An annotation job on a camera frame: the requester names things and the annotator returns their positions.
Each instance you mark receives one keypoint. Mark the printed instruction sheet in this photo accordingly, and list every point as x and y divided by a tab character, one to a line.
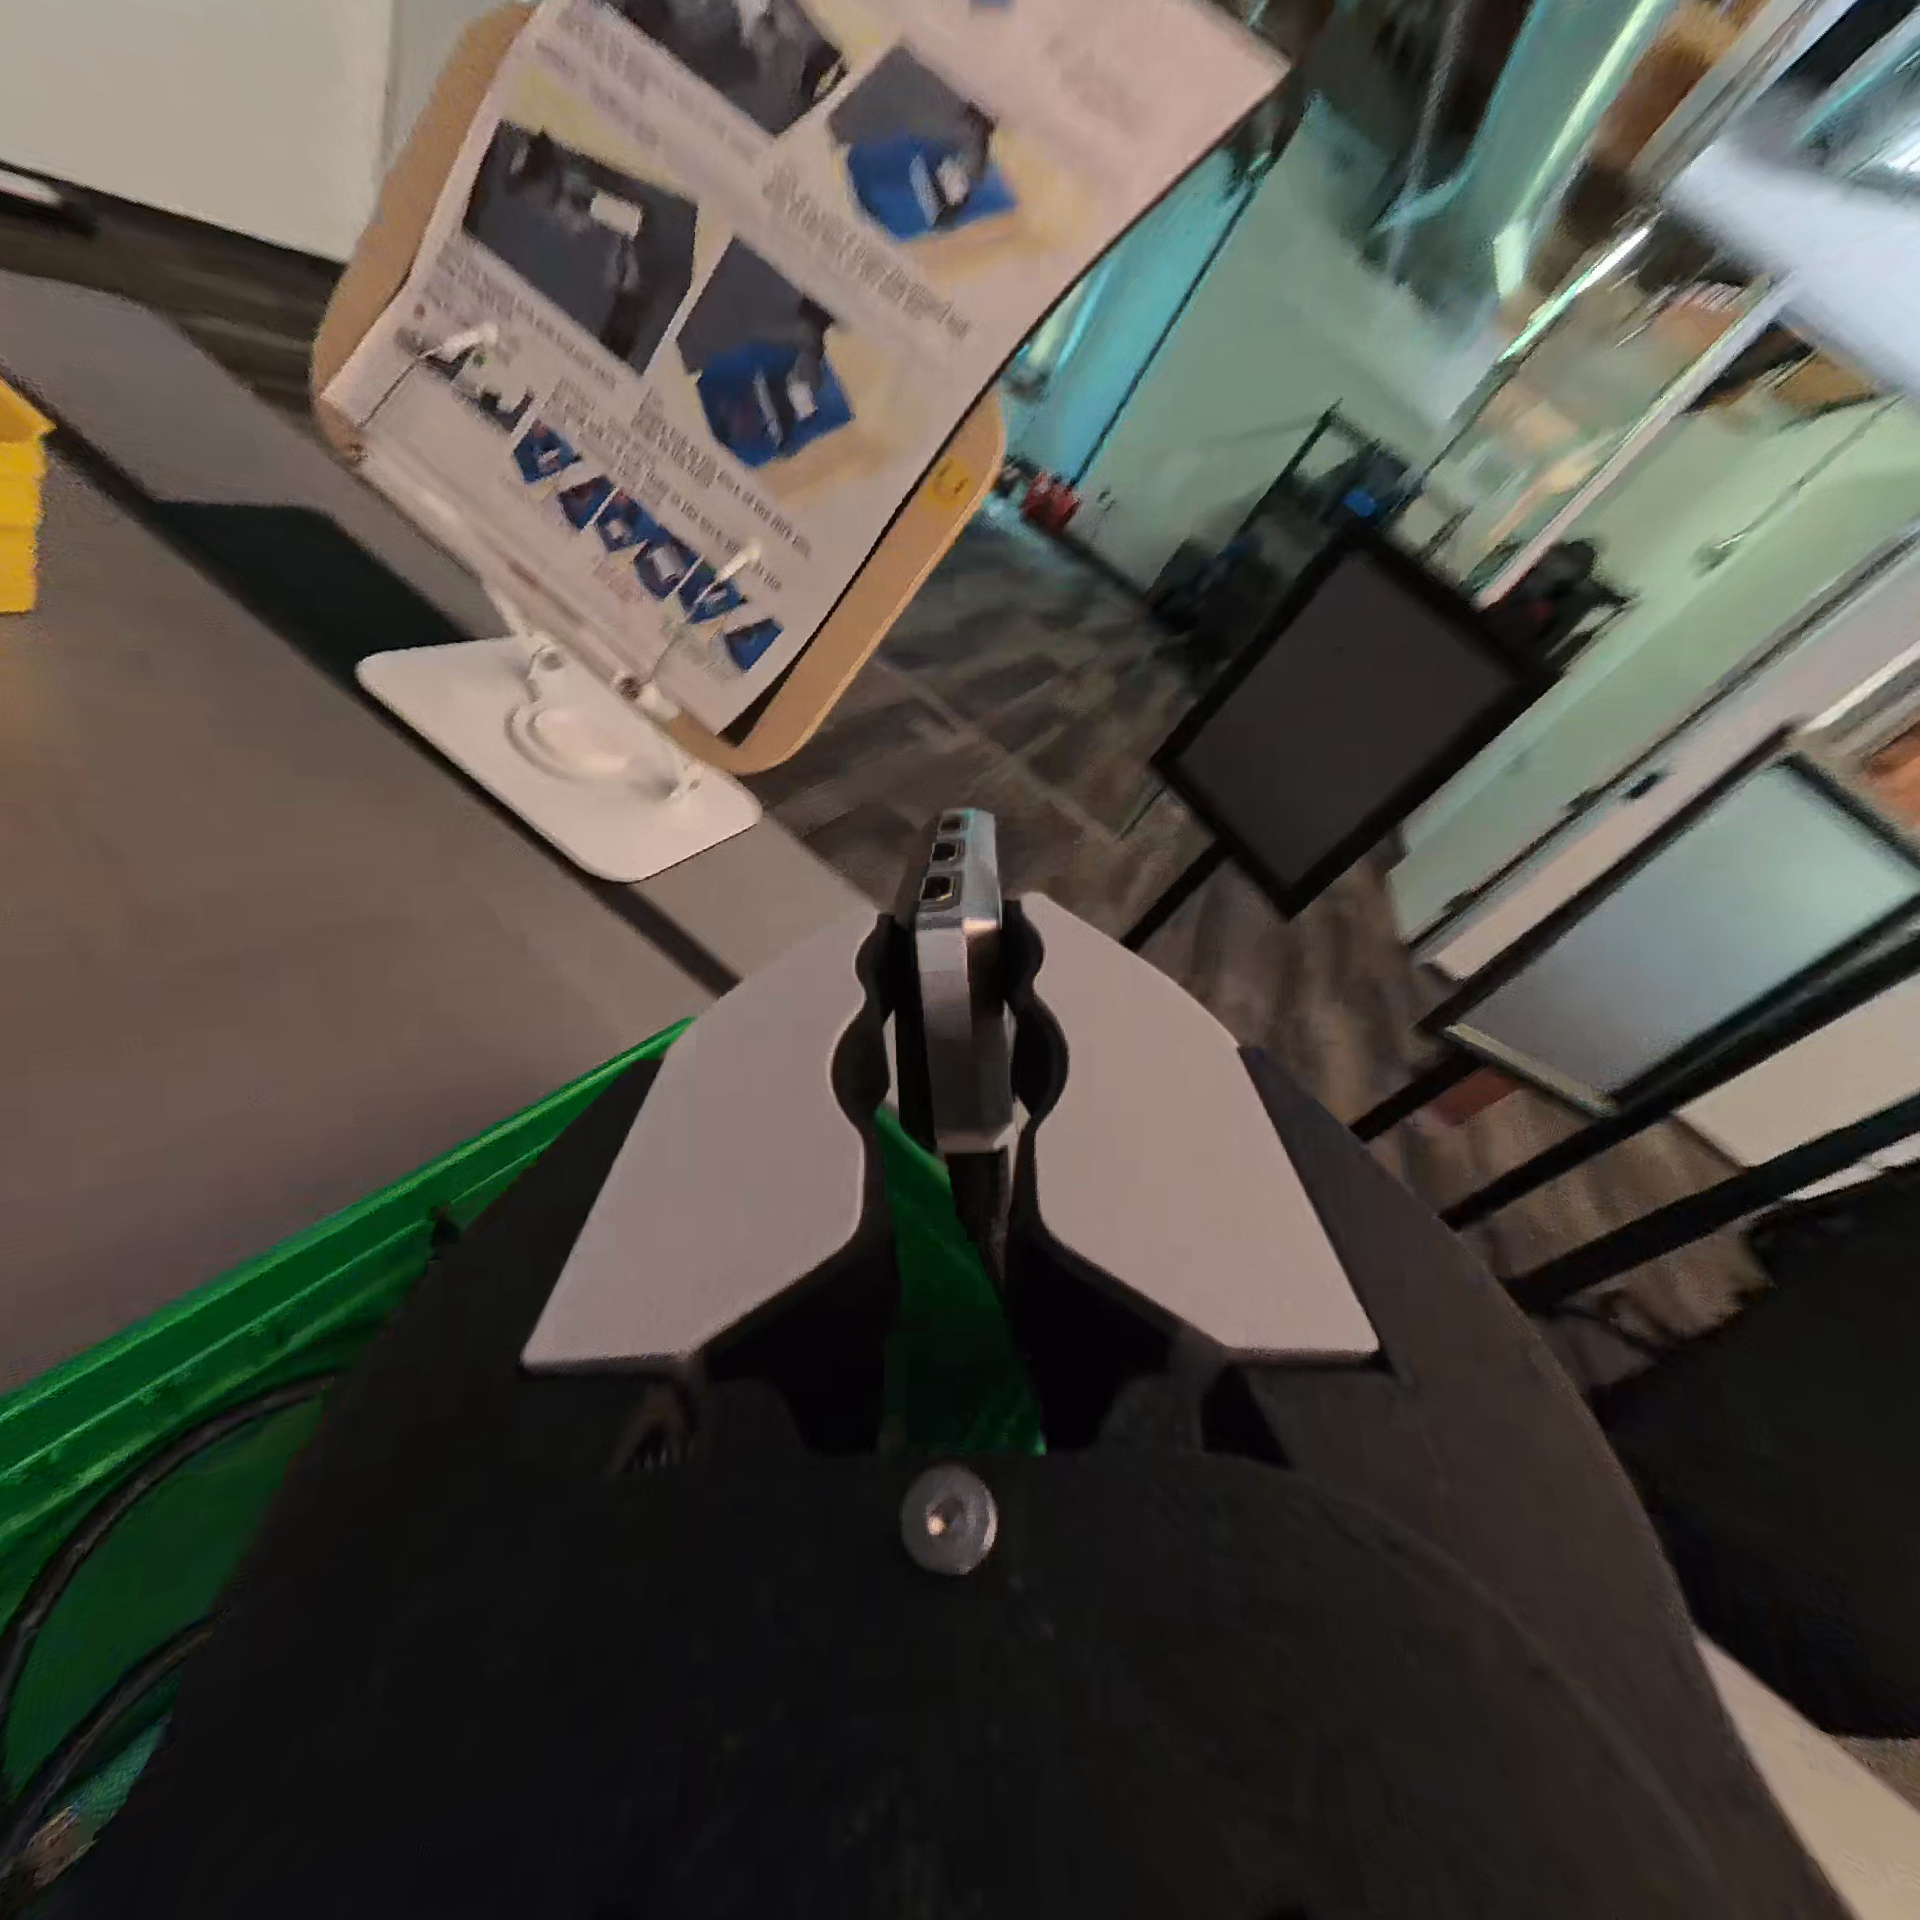
675	224

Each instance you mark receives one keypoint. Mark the white board stand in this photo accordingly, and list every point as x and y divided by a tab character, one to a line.
495	705

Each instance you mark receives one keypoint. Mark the dark flat mat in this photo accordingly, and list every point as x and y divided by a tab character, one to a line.
301	563

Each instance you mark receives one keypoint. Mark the instruction sheet on stand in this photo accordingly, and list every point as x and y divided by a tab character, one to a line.
902	600

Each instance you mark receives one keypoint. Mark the black monitor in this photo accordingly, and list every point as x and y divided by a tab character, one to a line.
1335	734

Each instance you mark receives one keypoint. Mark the yellow plastic bin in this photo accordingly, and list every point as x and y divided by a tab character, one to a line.
18	510

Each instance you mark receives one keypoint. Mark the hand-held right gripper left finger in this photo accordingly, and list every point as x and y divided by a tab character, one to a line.
704	1201

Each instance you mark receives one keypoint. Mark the framed screen on stand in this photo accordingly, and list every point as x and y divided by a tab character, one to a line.
1681	931

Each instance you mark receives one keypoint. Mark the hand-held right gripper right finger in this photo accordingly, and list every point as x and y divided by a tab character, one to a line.
1200	1201

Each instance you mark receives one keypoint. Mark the grey HDMI switch box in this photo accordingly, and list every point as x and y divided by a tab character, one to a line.
960	1036

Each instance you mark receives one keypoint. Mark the green plastic bin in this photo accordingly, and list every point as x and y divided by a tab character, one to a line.
224	1318

